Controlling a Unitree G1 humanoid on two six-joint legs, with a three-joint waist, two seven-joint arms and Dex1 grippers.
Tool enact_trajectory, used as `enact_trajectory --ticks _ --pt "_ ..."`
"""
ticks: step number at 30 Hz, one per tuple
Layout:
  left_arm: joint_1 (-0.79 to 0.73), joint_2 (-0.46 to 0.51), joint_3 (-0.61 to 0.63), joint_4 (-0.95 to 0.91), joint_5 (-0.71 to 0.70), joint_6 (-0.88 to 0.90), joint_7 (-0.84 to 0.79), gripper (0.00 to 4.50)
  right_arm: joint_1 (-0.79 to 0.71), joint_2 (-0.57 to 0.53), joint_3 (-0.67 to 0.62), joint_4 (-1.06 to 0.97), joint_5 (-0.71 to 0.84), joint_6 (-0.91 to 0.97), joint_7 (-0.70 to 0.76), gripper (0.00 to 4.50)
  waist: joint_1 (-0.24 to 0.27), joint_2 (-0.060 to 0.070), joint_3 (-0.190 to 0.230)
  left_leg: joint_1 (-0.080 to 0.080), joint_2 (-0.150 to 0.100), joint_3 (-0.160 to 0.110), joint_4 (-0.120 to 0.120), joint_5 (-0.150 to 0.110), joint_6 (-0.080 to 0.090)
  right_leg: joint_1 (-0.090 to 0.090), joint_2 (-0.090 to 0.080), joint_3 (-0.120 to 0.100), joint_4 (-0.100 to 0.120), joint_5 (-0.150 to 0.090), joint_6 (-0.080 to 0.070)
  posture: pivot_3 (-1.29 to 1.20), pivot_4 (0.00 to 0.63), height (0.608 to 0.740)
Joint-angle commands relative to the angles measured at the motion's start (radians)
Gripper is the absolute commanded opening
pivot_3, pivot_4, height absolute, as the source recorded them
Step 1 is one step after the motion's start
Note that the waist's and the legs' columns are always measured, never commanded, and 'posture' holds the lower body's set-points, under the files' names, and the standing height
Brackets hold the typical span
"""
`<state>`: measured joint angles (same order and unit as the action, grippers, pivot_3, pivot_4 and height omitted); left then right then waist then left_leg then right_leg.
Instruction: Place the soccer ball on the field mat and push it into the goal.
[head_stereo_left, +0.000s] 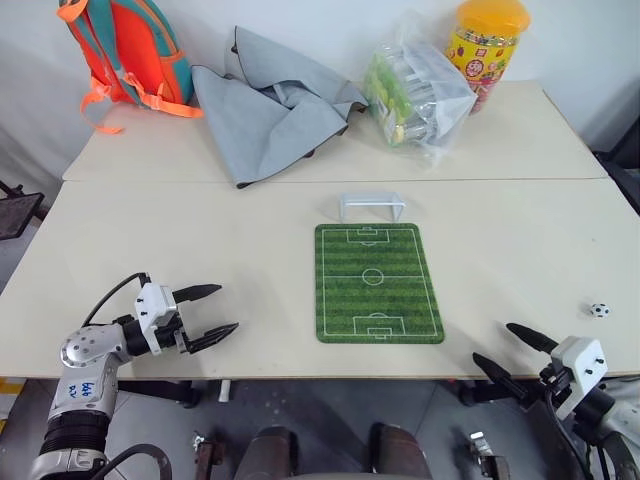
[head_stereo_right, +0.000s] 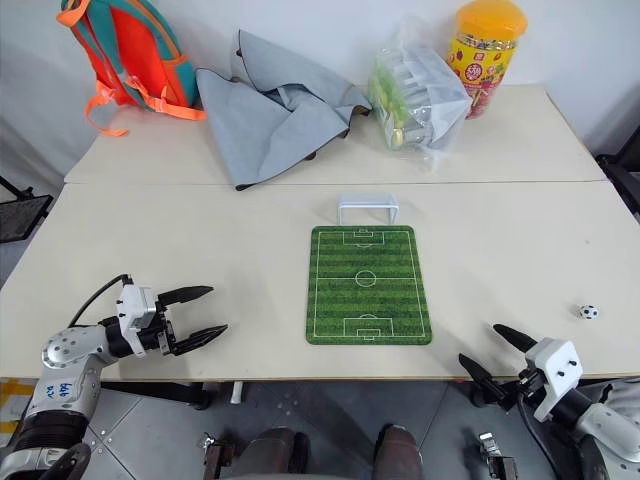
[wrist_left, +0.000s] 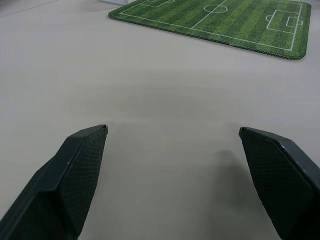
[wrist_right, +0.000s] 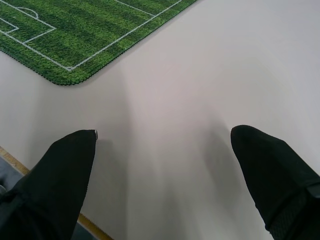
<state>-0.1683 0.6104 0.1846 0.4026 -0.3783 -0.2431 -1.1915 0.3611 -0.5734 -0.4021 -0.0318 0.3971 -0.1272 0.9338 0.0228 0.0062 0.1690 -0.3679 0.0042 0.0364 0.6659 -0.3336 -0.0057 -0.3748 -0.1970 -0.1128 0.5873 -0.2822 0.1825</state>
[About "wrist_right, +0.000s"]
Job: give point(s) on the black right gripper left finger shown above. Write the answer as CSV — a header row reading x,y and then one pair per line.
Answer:
x,y
57,180

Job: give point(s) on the green football pitch mat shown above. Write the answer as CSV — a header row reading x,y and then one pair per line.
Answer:
x,y
75,32

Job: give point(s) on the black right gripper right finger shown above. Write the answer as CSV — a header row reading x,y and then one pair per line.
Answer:
x,y
272,175

